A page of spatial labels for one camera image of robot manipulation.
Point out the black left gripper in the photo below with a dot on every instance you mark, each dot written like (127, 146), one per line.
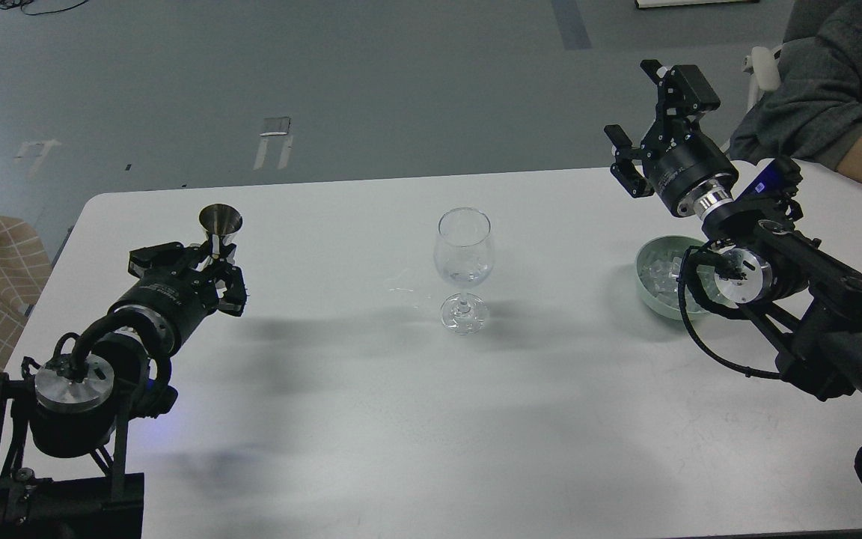
(175, 298)

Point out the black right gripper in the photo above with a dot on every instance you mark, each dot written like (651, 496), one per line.
(684, 97)

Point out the steel cocktail jigger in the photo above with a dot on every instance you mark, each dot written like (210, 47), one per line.
(221, 223)

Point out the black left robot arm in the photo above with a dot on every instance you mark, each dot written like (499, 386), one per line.
(64, 424)

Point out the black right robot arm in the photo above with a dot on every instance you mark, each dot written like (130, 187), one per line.
(754, 264)

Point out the pile of clear ice cubes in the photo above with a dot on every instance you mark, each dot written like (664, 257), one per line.
(660, 277)

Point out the clear wine glass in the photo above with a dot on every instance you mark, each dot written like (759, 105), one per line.
(464, 258)

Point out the green bowl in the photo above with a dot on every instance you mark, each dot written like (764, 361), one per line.
(665, 242)

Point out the person in grey jacket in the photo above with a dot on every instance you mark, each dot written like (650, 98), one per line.
(816, 113)

